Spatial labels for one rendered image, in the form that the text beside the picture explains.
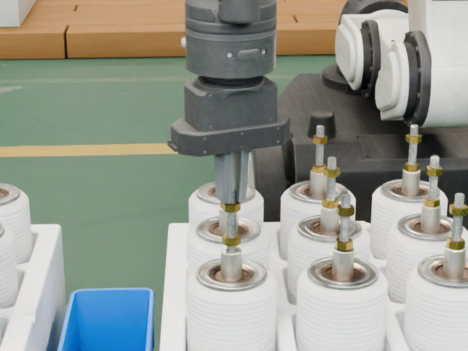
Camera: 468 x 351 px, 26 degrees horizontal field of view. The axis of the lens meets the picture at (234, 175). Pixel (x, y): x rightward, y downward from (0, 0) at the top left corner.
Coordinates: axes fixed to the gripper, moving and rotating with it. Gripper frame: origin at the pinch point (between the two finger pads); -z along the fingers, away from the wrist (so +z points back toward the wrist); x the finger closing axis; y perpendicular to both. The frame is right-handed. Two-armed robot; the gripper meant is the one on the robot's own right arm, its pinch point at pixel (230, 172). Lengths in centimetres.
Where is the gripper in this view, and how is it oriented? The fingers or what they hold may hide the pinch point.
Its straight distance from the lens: 103.1
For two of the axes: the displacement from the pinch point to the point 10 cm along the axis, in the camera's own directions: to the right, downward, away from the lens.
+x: 9.2, -1.4, 3.7
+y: -3.9, -3.2, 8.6
